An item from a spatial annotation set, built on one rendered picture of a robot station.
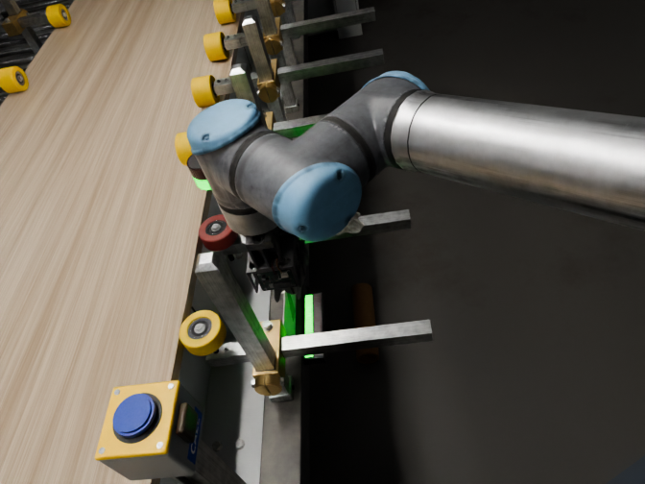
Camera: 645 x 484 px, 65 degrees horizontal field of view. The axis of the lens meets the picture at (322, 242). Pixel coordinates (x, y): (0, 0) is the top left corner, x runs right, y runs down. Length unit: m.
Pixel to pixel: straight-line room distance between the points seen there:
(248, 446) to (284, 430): 0.13
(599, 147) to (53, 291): 1.04
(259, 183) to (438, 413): 1.34
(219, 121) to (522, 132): 0.33
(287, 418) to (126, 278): 0.43
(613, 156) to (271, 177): 0.31
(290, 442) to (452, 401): 0.86
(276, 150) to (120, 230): 0.73
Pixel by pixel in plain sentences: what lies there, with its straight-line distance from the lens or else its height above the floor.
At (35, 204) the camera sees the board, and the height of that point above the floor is 0.90.
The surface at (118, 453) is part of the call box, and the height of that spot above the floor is 1.22.
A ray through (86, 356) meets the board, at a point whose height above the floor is 0.90.
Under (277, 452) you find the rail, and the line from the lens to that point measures 1.03.
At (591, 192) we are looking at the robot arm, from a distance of 0.45.
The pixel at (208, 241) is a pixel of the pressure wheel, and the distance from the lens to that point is 1.08.
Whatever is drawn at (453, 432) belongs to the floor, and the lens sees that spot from 1.75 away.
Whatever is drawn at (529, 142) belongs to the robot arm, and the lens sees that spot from 0.47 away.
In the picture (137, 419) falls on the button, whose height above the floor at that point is 1.23.
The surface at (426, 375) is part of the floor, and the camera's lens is 1.82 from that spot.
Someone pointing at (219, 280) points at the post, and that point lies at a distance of 0.73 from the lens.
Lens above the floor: 1.64
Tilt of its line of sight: 48 degrees down
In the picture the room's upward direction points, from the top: 16 degrees counter-clockwise
